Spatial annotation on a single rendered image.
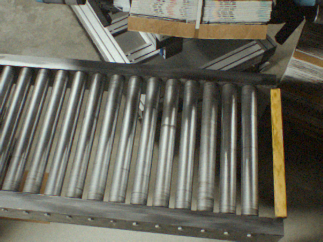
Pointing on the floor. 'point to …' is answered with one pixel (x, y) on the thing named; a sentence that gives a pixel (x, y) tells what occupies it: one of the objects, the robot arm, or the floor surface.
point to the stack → (312, 71)
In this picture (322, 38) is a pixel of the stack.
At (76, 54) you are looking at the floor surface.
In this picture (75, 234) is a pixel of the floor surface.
